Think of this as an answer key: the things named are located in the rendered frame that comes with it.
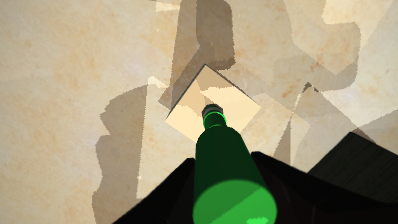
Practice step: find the cream square block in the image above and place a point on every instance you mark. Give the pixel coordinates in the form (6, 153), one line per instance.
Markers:
(206, 89)

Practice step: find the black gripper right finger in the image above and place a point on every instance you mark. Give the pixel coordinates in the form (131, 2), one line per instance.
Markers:
(302, 198)

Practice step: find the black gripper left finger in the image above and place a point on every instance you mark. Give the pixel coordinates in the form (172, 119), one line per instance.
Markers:
(171, 202)

